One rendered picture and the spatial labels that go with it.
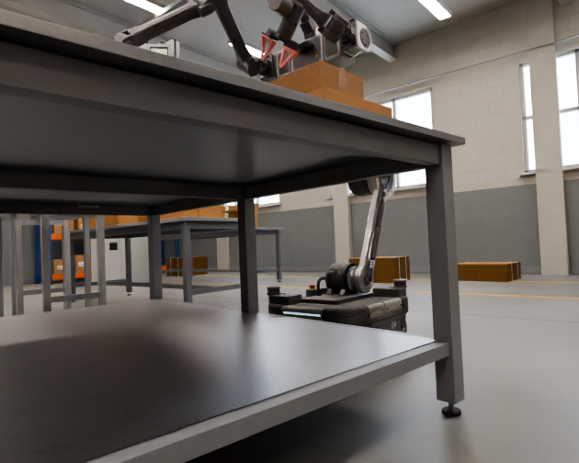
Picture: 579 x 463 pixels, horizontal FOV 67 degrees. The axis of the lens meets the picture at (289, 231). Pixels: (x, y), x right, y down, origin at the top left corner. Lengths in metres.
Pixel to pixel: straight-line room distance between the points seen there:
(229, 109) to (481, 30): 6.68
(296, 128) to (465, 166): 6.09
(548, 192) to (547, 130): 0.79
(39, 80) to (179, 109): 0.21
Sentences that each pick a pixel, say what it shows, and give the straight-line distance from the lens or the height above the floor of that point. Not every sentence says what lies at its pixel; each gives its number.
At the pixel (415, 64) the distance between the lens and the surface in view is 7.63.
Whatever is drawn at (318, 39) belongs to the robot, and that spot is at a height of 1.50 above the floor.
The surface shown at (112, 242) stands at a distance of 7.49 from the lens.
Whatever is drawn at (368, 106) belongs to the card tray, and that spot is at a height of 0.86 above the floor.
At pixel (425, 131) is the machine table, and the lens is 1.27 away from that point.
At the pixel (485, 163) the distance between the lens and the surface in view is 6.88.
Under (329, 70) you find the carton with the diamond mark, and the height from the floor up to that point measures 1.10.
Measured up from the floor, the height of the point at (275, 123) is 0.77.
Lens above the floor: 0.53
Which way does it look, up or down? 2 degrees up
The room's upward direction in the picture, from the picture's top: 2 degrees counter-clockwise
